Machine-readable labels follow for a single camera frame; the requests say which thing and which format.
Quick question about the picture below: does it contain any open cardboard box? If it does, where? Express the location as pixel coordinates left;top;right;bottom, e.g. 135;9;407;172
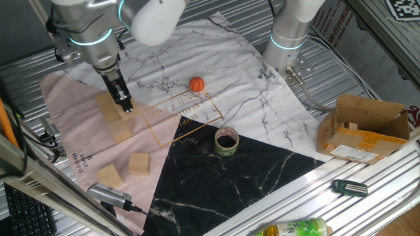
316;93;411;166

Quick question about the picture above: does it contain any cardboard sheet with red print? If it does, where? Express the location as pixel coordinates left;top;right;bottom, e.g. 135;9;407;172
310;0;420;132

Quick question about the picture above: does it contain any green tea bottle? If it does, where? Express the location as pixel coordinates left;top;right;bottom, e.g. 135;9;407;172
252;218;331;236

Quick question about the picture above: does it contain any white cable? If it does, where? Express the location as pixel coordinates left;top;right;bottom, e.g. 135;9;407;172
306;34;378;99

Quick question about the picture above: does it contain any roll of clear tape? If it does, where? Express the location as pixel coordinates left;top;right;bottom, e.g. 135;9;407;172
214;126;240;157

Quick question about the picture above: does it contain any grey cable with connector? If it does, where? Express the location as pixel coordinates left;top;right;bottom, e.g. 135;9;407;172
285;65;335;112

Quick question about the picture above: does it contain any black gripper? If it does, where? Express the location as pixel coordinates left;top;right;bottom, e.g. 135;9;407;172
100;68;134;114

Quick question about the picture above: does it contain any orange pole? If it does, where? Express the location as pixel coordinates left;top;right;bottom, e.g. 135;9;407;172
0;98;20;150

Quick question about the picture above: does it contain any silver depth camera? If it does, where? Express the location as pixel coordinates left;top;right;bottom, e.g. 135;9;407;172
87;182;133;210

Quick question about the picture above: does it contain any green hex key set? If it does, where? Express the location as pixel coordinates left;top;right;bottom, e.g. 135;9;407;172
330;178;369;197

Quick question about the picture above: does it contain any black keyboard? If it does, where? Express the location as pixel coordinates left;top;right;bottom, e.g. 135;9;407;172
3;183;58;236

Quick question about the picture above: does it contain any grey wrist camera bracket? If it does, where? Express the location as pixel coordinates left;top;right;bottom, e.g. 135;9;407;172
45;14;83;66

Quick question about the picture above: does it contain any small orange basketball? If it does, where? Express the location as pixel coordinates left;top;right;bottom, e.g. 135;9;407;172
188;76;206;93

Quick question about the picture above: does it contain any black cable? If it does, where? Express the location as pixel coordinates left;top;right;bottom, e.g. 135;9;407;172
0;78;29;178

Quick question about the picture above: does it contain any black white marker board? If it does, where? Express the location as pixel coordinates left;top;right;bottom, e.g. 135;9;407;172
385;0;420;22

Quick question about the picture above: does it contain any marble pink black cloth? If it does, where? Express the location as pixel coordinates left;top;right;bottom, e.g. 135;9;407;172
38;11;332;236

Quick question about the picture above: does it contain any aluminium frame beam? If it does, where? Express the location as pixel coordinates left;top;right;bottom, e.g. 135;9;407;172
344;0;420;92
0;134;135;236

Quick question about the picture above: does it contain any thin metal pole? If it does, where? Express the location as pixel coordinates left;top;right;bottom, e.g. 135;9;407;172
28;0;53;32

